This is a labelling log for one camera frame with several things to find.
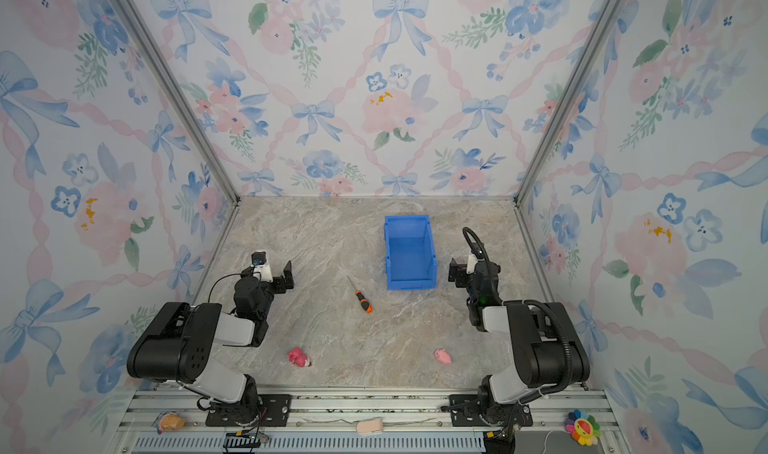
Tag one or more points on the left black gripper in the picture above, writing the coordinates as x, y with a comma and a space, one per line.
280, 279

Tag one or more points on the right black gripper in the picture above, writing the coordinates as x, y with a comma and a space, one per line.
458, 272

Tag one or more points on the orange black screwdriver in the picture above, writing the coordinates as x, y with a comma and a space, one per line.
363, 301

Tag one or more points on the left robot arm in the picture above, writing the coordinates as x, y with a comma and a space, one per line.
177, 344

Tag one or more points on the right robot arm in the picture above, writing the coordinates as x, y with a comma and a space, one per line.
547, 354

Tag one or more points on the blue plastic bin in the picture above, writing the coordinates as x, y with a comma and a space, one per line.
411, 260

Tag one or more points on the hot pink toy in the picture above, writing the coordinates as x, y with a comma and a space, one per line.
299, 358

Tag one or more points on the light pink toy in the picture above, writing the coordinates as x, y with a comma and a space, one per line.
443, 357

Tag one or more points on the pink eraser block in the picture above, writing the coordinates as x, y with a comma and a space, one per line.
370, 427

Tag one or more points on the orange round toy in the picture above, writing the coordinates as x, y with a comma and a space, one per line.
168, 422

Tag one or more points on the rainbow flower toy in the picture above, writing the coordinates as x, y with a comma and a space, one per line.
583, 428

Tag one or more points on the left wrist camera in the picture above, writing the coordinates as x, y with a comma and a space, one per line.
260, 267

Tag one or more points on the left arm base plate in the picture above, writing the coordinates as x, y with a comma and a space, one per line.
270, 410

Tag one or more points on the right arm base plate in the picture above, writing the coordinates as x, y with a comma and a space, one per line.
474, 411

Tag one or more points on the aluminium rail frame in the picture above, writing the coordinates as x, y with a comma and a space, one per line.
323, 420

